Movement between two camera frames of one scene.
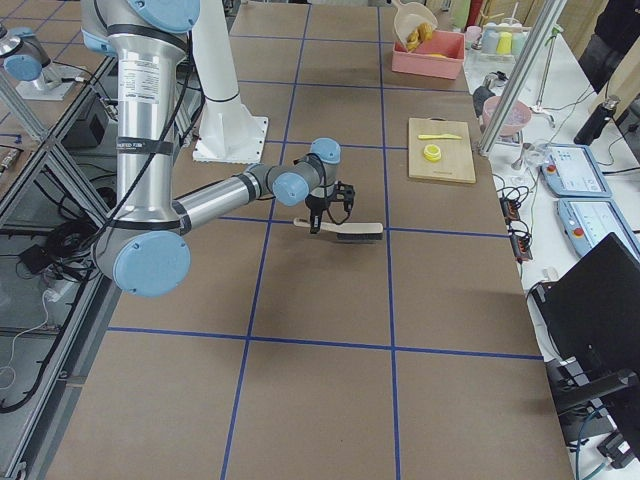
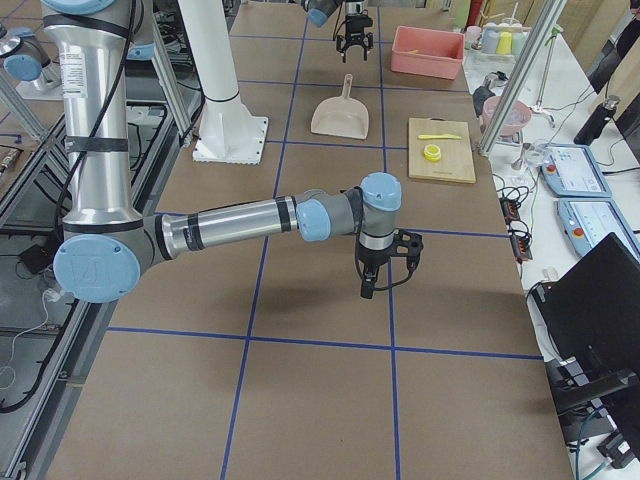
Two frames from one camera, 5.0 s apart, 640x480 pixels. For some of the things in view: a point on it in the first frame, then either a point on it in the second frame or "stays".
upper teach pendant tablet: (570, 170) stays
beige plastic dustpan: (408, 16) to (342, 116)
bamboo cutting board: (456, 159) stays
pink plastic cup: (472, 34) stays
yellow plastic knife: (439, 136) stays
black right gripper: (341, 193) to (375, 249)
